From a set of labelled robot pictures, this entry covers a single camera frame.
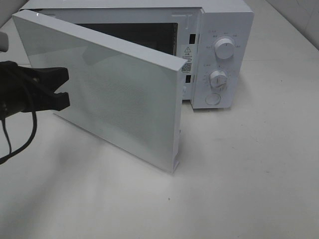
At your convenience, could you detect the upper white power knob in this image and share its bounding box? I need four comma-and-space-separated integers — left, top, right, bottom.
214, 36, 235, 60

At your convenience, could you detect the lower white timer knob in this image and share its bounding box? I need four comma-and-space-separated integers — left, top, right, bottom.
209, 70, 227, 88

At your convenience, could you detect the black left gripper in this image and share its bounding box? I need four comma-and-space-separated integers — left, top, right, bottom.
0, 61, 70, 117

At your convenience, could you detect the white warning label sticker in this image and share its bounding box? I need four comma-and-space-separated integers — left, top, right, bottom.
180, 44, 195, 73

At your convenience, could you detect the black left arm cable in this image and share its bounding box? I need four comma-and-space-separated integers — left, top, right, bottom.
0, 64, 38, 165

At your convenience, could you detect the white microwave door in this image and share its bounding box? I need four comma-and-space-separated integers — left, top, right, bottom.
12, 10, 185, 173

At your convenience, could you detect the round white door button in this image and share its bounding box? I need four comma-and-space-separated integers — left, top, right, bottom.
205, 93, 221, 106

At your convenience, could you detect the white microwave oven body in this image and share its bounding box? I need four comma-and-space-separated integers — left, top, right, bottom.
13, 0, 254, 109

